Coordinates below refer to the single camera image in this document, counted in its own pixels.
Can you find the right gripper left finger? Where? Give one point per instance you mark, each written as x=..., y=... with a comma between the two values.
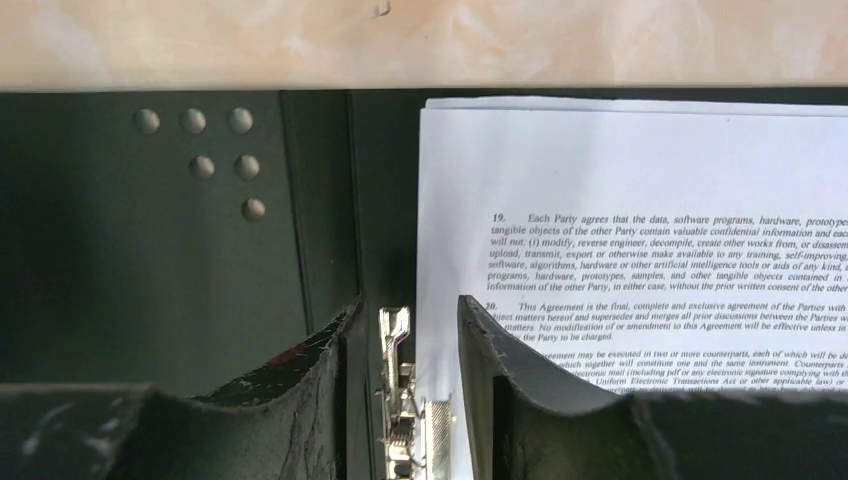
x=285, y=419

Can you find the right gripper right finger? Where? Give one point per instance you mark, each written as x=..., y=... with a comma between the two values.
x=527, y=418

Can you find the white printed paper stack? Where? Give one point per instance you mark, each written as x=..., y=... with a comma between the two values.
x=643, y=246

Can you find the teal folder black inside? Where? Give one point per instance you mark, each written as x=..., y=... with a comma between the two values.
x=183, y=239

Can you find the metal folder clip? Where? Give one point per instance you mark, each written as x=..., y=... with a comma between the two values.
x=416, y=435

